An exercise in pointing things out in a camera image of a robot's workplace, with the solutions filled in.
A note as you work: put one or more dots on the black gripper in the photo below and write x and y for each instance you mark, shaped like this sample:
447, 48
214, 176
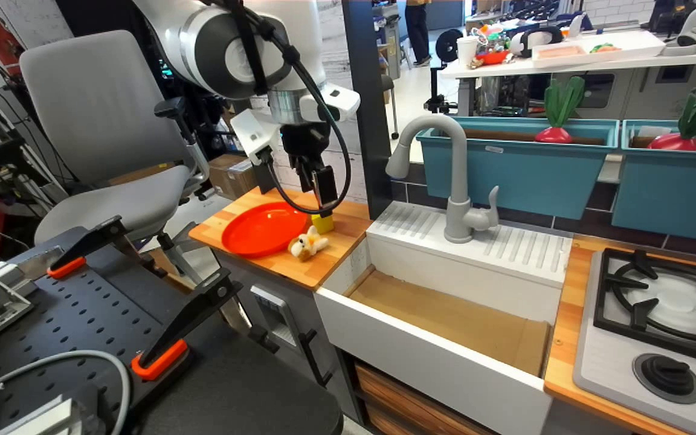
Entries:
306, 144

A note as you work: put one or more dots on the yellow toy block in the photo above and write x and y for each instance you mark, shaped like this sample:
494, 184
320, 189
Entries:
324, 224

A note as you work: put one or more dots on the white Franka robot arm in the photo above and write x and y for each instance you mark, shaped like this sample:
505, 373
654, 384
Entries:
204, 41

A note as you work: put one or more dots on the orange plate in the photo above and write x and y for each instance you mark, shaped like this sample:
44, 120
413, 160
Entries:
264, 230

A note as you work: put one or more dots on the cream toy food piece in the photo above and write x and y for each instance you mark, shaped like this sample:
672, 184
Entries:
308, 246

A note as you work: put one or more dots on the cardboard box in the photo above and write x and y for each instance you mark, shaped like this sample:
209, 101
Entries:
228, 177

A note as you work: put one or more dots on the grey faucet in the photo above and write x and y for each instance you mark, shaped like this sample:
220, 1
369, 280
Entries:
458, 184

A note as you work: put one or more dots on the large black orange clamp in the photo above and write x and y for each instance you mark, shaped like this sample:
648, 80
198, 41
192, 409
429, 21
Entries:
187, 317

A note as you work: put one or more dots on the white toy sink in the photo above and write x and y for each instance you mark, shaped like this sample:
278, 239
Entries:
412, 355

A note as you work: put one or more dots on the white cup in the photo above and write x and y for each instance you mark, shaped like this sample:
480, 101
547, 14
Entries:
468, 53

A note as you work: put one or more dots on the long teal planter box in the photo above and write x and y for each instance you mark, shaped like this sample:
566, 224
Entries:
517, 173

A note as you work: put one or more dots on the red bowl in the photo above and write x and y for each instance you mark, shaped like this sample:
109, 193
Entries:
491, 56

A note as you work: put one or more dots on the grey office chair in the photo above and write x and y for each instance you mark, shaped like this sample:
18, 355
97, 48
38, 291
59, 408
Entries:
97, 105

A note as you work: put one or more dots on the wooden cabinet drawer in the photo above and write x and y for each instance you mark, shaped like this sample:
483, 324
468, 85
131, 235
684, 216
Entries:
398, 403

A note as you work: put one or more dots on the small black orange clamp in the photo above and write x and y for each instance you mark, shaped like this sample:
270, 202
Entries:
82, 246

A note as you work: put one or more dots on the white background table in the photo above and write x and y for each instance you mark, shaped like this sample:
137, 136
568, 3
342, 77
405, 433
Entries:
574, 65

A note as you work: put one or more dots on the black burner grate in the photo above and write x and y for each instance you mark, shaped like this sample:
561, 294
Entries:
610, 311

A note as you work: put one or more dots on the grey toy stove top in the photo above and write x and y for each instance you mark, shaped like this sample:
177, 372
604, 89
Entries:
614, 379

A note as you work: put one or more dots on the black stove knob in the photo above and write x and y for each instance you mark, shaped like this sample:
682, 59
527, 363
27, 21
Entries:
667, 375

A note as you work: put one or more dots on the black vertical post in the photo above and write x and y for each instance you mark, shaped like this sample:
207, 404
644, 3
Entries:
366, 154

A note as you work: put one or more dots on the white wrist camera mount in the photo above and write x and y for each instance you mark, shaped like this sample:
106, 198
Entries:
251, 135

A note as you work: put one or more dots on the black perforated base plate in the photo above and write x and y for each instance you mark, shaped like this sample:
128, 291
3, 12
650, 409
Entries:
228, 389

